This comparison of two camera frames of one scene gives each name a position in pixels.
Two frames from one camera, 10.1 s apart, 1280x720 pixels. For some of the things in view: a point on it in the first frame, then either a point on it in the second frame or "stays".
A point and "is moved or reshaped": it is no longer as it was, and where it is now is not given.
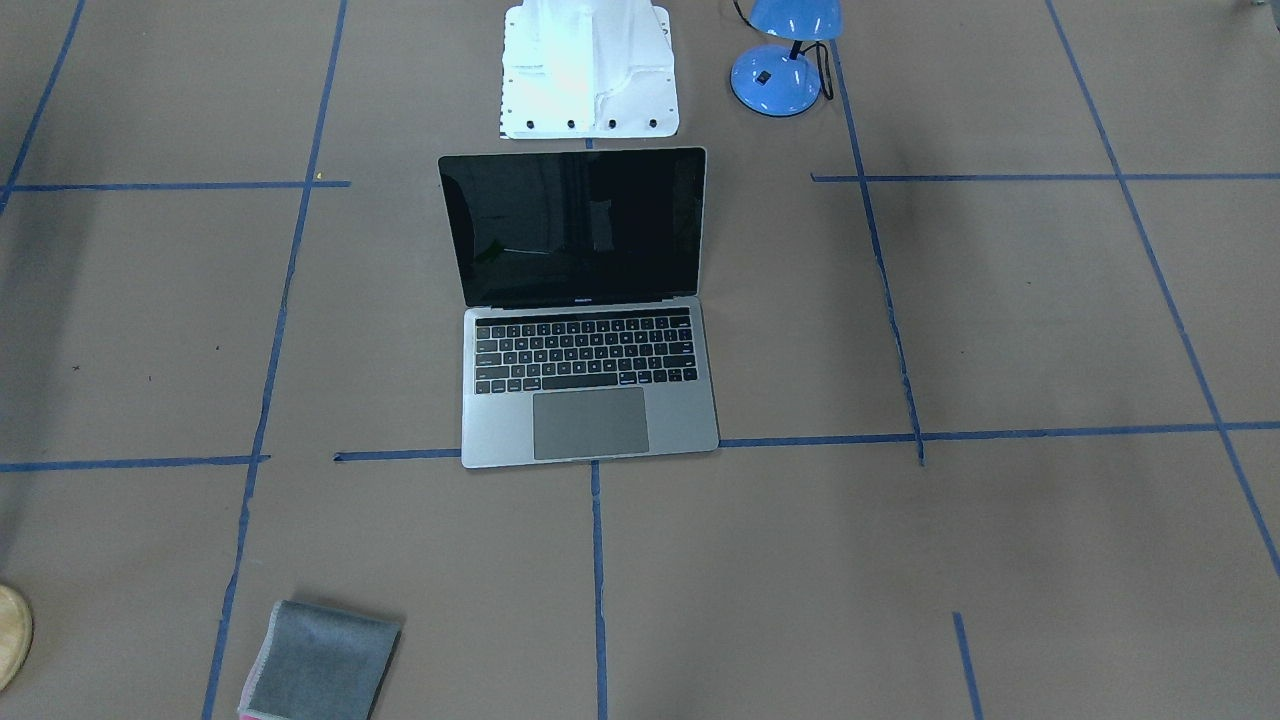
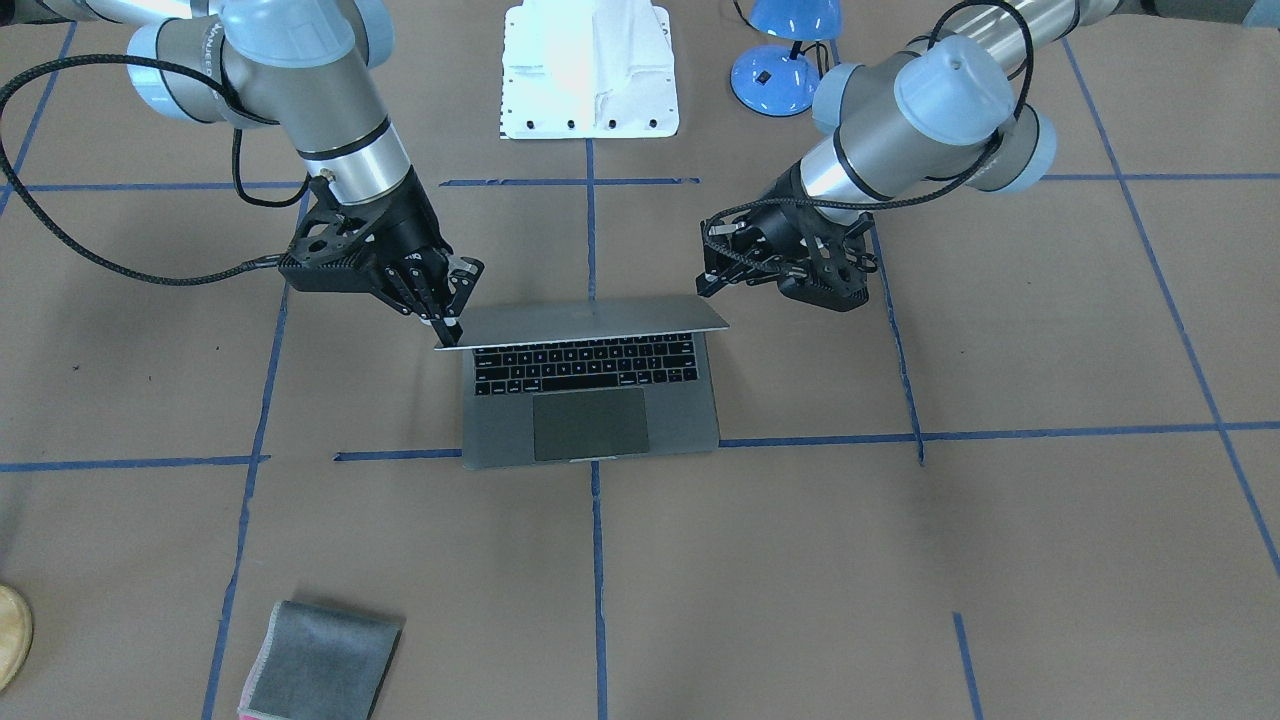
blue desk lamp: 783,80 stays
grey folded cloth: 320,662 stays
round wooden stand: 16,633 stays
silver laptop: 587,339 is moved or reshaped
